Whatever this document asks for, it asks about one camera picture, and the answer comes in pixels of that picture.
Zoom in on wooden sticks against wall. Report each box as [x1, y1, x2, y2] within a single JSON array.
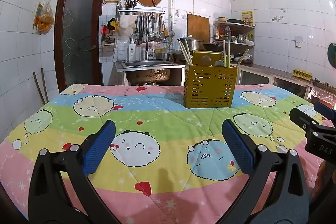
[[33, 68, 49, 105]]

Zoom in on long diagonal wooden chopstick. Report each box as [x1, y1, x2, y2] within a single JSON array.
[[223, 40, 226, 67]]

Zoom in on kitchen counter cabinet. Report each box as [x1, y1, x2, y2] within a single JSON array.
[[236, 64, 313, 101]]

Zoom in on steel cooking pot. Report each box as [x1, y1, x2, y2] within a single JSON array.
[[179, 35, 203, 51]]

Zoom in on colourful cartoon quilt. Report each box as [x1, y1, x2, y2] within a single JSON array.
[[1, 84, 331, 223]]

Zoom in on wall shelf with bottles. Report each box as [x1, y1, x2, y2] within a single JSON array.
[[212, 18, 256, 64]]

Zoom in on blue silicone spoon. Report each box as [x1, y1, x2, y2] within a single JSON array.
[[214, 60, 226, 67]]

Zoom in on black wok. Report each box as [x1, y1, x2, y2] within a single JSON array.
[[203, 43, 223, 52]]

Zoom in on white soap bottle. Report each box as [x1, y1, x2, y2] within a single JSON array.
[[128, 41, 136, 62]]

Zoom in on rectangular wooden cutting board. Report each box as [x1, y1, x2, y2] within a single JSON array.
[[187, 14, 210, 43]]

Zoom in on short wooden chopstick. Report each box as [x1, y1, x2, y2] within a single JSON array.
[[184, 39, 193, 65]]

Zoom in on person right hand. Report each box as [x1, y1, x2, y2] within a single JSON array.
[[311, 160, 335, 198]]

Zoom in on yellow slotted utensil holder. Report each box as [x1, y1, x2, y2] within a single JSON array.
[[183, 51, 237, 109]]

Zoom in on dark wooden door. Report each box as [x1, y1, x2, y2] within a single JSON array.
[[54, 0, 102, 92]]

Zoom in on metal spoon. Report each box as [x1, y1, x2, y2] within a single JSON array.
[[201, 55, 212, 66]]

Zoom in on hanging utensil rack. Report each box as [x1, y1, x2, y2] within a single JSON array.
[[116, 6, 175, 44]]

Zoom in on orange bag on wall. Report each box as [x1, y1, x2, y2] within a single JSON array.
[[33, 1, 55, 35]]

